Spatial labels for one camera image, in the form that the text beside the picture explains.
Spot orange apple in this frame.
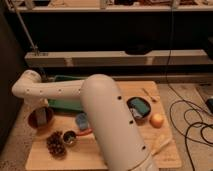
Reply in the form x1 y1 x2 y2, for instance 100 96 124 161
150 114 164 128

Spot green sponge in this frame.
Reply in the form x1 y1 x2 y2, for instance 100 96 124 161
131 98 149 115

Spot small metal cup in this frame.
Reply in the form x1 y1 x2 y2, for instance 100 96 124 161
63 131 77 146

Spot blue grey cloth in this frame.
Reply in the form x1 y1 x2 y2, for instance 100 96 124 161
131 108 142 119

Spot orange carrot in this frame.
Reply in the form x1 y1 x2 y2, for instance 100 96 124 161
77 128 93 136

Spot grey white eraser block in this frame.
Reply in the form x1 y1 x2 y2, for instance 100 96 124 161
35 107 47 126

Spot blue plastic cup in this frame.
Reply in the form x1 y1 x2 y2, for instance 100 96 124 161
75 113 89 130

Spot small wooden spoon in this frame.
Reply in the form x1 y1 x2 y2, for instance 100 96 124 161
142 88 157 103

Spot metal clamp pole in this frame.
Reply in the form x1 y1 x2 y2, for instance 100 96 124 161
6 0 50 84

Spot green plastic tray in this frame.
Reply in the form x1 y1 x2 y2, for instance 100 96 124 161
48 75 83 112

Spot black floor cables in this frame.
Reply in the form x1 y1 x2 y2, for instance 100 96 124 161
164 83 213 171

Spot dark bowl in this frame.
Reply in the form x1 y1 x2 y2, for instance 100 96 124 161
127 97 151 120

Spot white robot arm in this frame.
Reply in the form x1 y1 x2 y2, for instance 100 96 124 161
12 70 159 171

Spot orange bowl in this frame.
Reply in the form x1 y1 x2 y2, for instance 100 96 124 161
28 107 54 129

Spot brown grape bunch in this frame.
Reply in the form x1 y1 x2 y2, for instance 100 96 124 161
46 131 66 157

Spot wooden shelf beam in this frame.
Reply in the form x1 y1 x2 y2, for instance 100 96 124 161
25 50 213 68

